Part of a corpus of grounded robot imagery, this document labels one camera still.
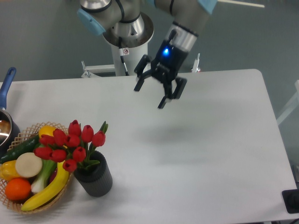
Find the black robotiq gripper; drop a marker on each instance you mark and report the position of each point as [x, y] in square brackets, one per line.
[165, 67]

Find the red tulip bouquet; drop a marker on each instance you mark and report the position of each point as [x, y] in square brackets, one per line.
[76, 150]

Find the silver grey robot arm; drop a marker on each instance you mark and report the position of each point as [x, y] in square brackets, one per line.
[128, 30]

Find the dark grey ribbed vase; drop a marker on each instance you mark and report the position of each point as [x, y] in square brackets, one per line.
[98, 181]

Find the yellow lemon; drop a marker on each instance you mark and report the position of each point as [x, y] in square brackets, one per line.
[46, 130]

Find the woven wicker basket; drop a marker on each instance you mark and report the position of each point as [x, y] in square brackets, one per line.
[26, 134]

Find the green white leek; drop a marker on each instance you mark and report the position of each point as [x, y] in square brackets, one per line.
[41, 181]

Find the red apple in basket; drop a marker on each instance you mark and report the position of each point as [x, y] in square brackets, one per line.
[52, 176]

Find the green cucumber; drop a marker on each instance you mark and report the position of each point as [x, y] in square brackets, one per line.
[26, 146]

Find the round beige radish slice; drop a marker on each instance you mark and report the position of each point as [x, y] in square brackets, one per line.
[28, 165]

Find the yellow banana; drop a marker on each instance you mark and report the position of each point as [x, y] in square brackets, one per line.
[51, 191]

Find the yellow bell pepper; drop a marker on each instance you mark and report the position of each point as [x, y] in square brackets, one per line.
[8, 171]

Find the orange fruit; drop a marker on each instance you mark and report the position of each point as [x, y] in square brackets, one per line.
[18, 189]

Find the black device at table edge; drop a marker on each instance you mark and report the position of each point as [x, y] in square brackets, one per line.
[291, 200]

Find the white frame at right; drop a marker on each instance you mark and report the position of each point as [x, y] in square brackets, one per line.
[290, 106]

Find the blue handled saucepan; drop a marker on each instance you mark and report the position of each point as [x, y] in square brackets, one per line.
[8, 128]

